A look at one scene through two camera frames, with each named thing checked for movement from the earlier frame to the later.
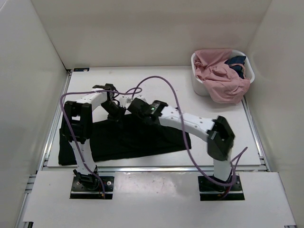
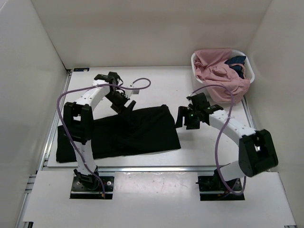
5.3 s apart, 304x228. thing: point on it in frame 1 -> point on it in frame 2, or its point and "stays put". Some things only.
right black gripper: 139,117 -> 183,111
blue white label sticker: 81,70 stays put
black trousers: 125,135 stays put
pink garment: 223,83 stays put
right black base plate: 210,190 stays put
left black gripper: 121,113 -> 124,112
